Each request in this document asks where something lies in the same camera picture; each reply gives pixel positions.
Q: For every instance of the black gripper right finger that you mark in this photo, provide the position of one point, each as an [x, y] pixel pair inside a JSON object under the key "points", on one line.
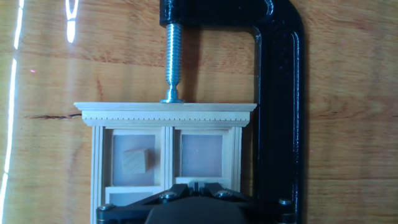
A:
{"points": [[217, 191]]}

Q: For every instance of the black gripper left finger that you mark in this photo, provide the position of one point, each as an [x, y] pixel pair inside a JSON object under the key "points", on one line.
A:
{"points": [[174, 191]]}

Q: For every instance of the miniature wooden sliding window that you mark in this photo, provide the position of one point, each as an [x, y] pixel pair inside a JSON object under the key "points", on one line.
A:
{"points": [[168, 115]]}

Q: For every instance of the small wooden cube on pane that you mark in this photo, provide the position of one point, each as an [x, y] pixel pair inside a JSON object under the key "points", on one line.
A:
{"points": [[135, 161]]}

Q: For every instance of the black C-clamp with steel screw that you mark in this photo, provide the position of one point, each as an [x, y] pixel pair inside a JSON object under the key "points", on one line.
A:
{"points": [[280, 109]]}

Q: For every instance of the orange-brown wooden board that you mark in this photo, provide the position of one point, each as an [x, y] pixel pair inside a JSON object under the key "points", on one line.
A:
{"points": [[342, 93]]}

